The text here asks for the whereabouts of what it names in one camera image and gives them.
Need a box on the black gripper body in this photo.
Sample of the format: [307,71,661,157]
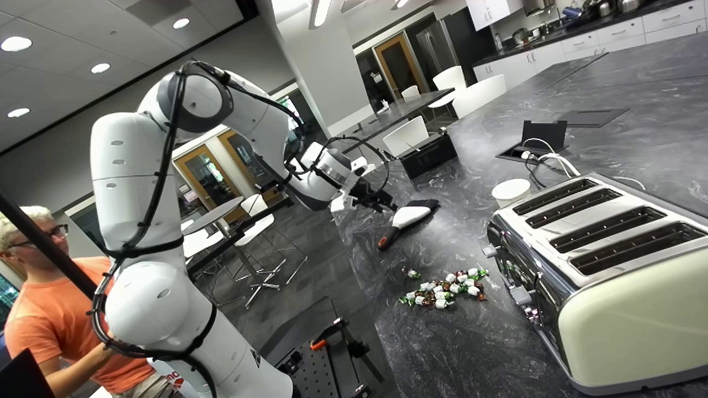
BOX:
[349,178,392,210]

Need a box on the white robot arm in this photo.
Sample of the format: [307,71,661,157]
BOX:
[90,59,383,398]

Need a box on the back kitchen cabinet counter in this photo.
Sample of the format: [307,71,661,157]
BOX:
[474,0,708,85]

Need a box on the white chair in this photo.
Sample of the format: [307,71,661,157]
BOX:
[383,117,428,157]

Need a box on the white paper cup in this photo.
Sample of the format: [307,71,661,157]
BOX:
[491,178,531,208]

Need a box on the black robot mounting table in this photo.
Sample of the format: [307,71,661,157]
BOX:
[261,297,384,398]

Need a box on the cream four-slot toaster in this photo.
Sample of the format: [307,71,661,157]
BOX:
[486,174,708,395]

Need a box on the person in orange shirt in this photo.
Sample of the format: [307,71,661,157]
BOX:
[0,216,181,398]

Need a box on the orange-handled clamp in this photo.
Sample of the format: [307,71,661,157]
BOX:
[307,318,346,352]

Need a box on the white toaster power cable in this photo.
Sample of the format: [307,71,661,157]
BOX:
[519,134,648,191]

